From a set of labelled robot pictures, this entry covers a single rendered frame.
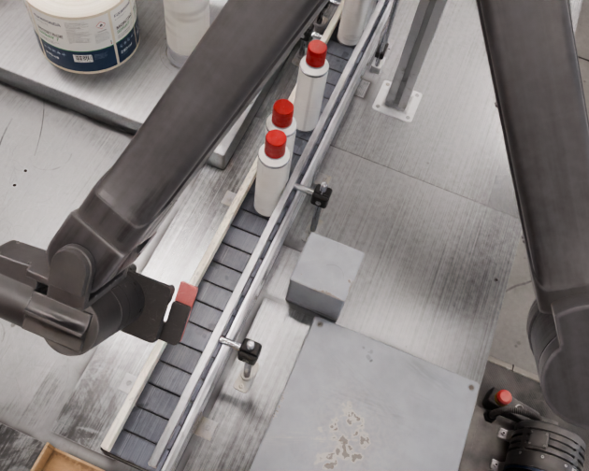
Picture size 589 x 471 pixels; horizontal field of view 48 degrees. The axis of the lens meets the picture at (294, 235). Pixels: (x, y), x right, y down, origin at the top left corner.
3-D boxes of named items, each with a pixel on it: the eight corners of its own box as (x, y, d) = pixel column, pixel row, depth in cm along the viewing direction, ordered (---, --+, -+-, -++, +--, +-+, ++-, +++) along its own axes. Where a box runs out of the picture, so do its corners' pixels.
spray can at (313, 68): (296, 107, 130) (308, 31, 112) (321, 117, 129) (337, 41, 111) (287, 127, 127) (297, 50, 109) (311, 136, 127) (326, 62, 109)
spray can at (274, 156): (260, 189, 120) (267, 119, 102) (286, 199, 120) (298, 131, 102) (249, 211, 118) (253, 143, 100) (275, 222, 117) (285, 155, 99)
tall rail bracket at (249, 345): (218, 353, 110) (218, 318, 95) (258, 371, 109) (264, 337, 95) (210, 371, 108) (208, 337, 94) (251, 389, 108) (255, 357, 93)
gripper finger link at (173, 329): (162, 252, 78) (129, 267, 69) (217, 275, 77) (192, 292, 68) (145, 305, 79) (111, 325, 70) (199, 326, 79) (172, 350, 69)
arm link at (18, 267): (91, 258, 53) (138, 226, 61) (-33, 206, 54) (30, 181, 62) (64, 376, 58) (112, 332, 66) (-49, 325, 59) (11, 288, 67)
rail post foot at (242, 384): (247, 357, 110) (247, 356, 109) (261, 364, 110) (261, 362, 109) (232, 387, 107) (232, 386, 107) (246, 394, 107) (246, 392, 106)
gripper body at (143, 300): (92, 249, 71) (56, 262, 64) (178, 284, 70) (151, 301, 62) (75, 305, 72) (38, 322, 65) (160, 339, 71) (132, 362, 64)
